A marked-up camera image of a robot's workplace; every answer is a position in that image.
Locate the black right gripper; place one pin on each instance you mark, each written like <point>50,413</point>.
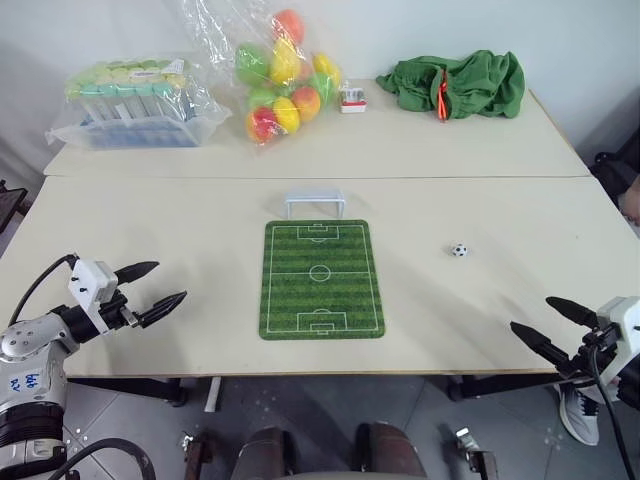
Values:
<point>595,352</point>

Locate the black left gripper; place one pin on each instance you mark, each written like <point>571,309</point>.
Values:
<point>114,310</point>

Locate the small soccer ball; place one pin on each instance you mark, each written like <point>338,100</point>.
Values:
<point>459,250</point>

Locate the green soccer field mat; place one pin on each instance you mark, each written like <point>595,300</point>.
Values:
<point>320,295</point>

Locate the white sneaker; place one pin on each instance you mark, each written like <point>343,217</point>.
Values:
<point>580,412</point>

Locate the white table leg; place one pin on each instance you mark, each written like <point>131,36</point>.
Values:
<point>213,395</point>

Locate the black chair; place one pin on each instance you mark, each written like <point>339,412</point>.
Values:
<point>11,202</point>

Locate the seated person in dark clothes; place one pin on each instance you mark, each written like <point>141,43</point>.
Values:
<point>617,165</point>

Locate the bagged test tube rack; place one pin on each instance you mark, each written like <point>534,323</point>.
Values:
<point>135,105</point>

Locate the small grey toy goal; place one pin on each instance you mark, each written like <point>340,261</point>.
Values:
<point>315,197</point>

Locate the red-yellow toy fruit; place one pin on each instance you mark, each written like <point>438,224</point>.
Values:
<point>261,124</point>

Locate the dark rounded shape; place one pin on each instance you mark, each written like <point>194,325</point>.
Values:
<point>387,450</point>
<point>267,452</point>

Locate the yellow toy lemon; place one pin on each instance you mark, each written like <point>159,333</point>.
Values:
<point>286,114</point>

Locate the small green toy fruit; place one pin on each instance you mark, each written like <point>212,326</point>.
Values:
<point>261,96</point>

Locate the orange-yellow toy peach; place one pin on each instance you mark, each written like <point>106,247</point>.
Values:
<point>306,103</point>

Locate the large green toy apple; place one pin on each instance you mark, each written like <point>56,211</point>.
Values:
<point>251,62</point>

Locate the crumpled green cloth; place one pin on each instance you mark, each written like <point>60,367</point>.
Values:
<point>480,85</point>

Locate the yellow toy fruit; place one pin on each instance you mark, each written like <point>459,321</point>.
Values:
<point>285,62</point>

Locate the clear plastic fruit bag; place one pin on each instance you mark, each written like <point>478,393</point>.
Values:
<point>225,30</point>

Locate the small red-white toy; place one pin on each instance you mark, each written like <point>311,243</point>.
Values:
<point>352,100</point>

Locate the yellow toy pear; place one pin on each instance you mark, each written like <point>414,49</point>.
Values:
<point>326,67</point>

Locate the orange-red toy peach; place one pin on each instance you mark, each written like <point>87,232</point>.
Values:
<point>289,26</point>

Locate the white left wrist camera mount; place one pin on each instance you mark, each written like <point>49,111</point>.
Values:
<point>92,280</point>

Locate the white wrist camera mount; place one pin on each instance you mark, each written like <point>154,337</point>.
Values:
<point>622,312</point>
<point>92,280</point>

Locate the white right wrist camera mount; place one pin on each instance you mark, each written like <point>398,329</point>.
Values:
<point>622,312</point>

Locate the metal caster bracket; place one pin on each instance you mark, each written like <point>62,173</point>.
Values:
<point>472,452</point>
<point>196,457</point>

